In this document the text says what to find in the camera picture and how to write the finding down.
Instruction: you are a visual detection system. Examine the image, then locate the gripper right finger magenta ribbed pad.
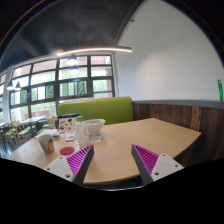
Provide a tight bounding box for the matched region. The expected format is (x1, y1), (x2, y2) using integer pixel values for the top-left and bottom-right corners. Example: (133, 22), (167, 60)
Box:
(131, 144), (183, 185)

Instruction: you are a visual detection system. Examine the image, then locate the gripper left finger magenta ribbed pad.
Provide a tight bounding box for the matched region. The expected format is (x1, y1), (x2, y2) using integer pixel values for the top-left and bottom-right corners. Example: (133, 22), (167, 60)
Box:
(44, 145), (94, 186)

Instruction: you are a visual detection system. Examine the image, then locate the red round coaster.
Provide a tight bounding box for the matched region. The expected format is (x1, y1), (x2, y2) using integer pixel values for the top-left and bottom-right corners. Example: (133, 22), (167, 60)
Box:
(60, 147), (74, 155)

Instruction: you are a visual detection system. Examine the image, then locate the small white phone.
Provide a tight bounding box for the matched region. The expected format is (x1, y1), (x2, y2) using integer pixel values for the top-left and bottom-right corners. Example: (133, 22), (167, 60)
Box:
(66, 135), (75, 141)

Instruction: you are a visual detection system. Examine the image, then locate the white paper cup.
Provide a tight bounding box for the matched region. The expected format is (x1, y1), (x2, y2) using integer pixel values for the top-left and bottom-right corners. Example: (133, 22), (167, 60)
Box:
(38, 134), (54, 153)

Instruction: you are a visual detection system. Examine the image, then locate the white translucent plastic cup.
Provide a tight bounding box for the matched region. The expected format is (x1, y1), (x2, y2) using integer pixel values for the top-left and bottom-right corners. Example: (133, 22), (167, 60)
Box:
(75, 122), (89, 148)

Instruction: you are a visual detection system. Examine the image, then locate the printed menu stand card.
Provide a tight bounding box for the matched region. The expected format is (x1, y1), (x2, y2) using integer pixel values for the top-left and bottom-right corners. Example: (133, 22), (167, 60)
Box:
(58, 114), (78, 133)

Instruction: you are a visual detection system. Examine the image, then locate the white ceramic bowl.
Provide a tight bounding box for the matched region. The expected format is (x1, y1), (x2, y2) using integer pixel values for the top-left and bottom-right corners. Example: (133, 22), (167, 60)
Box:
(85, 119), (105, 135)

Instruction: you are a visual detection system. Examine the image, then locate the background wooden table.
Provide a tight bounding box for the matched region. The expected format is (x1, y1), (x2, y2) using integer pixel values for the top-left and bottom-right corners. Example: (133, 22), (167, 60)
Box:
(21, 116), (46, 137)

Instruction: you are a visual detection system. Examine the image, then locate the wooden chair green seat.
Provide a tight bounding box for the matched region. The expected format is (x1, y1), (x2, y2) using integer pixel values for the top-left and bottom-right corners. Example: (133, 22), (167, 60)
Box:
(17, 123), (31, 143)

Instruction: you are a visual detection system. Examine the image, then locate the green upholstered bench backrest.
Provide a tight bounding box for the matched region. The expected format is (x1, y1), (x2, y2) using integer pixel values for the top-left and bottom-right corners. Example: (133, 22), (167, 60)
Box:
(58, 97), (133, 125)

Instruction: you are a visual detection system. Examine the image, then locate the large black-framed window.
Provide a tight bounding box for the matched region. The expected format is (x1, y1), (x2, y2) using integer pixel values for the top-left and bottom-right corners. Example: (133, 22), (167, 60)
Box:
(0, 54), (114, 123)

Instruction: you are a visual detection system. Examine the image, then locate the black pendant lamp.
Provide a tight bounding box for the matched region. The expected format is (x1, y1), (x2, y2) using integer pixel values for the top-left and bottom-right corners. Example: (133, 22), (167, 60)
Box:
(67, 54), (78, 66)

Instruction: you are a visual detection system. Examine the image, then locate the green exit sign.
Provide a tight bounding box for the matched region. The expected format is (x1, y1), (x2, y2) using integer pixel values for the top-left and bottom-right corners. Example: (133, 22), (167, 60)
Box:
(217, 79), (223, 102)

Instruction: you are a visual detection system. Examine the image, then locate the long linear ceiling lamp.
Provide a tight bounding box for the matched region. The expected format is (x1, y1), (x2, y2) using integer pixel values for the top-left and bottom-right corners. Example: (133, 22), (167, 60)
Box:
(57, 46), (132, 56)

